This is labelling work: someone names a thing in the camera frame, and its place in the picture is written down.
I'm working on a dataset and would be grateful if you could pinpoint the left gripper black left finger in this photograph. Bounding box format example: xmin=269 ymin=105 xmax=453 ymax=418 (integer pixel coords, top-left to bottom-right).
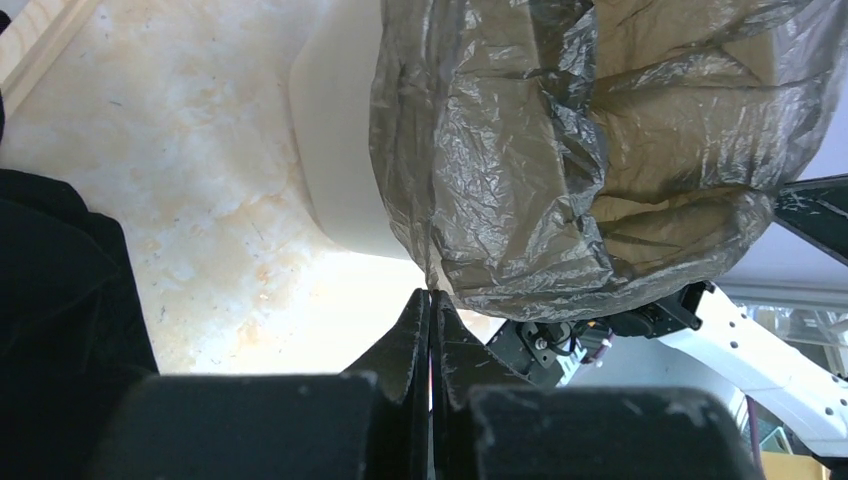
xmin=346 ymin=289 xmax=431 ymax=479

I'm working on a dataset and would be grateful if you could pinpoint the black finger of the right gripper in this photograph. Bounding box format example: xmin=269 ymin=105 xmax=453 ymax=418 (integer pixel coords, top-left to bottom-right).
xmin=775 ymin=174 xmax=847 ymax=265

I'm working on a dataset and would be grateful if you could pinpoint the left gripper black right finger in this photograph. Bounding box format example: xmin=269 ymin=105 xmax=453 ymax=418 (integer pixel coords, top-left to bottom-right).
xmin=430 ymin=290 xmax=527 ymax=479

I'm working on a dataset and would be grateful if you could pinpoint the dark translucent trash bag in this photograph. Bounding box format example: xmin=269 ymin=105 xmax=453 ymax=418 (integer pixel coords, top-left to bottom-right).
xmin=369 ymin=1 xmax=847 ymax=322

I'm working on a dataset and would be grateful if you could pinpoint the beige plastic trash bin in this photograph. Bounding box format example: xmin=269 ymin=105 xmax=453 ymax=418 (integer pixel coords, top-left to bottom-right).
xmin=288 ymin=0 xmax=409 ymax=260

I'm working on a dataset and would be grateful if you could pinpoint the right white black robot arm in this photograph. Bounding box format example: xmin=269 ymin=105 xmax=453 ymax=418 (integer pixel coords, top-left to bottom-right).
xmin=487 ymin=282 xmax=847 ymax=459

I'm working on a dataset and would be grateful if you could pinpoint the black t-shirt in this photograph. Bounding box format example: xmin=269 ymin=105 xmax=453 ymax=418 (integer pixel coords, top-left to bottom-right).
xmin=0 ymin=92 xmax=160 ymax=480

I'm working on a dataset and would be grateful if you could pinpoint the wooden clothes rack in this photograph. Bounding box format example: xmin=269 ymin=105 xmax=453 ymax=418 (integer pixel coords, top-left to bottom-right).
xmin=1 ymin=0 xmax=98 ymax=117

